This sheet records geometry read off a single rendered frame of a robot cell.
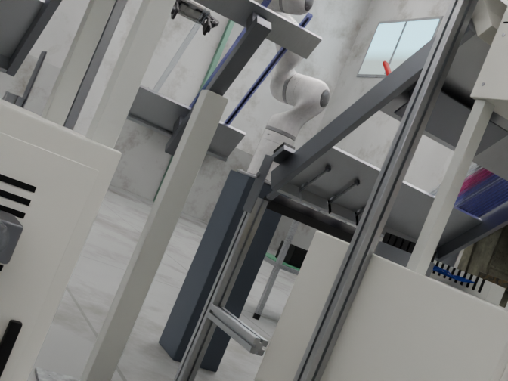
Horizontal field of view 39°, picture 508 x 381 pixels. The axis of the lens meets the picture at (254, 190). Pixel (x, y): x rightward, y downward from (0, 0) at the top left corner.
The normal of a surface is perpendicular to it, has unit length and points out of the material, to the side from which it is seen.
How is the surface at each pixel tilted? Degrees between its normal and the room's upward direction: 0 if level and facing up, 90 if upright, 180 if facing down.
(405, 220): 138
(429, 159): 90
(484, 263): 90
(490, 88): 90
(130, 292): 90
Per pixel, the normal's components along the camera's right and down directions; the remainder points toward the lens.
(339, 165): 0.02, 0.80
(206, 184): 0.40, 0.16
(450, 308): -0.80, -0.34
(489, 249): -0.89, -0.38
